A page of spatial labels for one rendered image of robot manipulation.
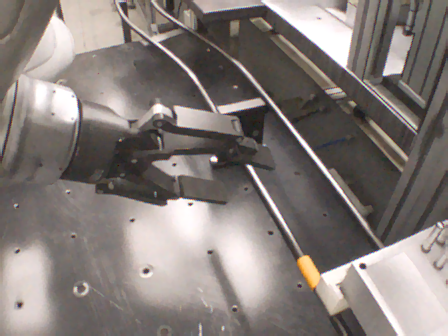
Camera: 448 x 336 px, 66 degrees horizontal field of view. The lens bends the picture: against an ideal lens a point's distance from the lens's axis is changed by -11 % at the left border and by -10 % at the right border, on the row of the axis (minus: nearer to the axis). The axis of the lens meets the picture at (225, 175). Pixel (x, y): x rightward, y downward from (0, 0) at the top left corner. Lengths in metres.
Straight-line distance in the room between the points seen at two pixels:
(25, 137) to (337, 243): 0.51
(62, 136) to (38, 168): 0.03
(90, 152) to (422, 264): 0.30
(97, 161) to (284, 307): 0.36
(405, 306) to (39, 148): 0.32
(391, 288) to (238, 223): 0.38
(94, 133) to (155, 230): 0.35
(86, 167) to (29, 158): 0.05
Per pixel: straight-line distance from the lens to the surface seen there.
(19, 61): 0.20
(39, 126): 0.31
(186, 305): 0.58
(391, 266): 0.35
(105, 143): 0.33
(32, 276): 0.67
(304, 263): 0.45
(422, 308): 0.34
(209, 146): 0.38
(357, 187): 0.97
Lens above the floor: 1.20
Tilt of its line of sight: 46 degrees down
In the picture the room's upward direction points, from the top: straight up
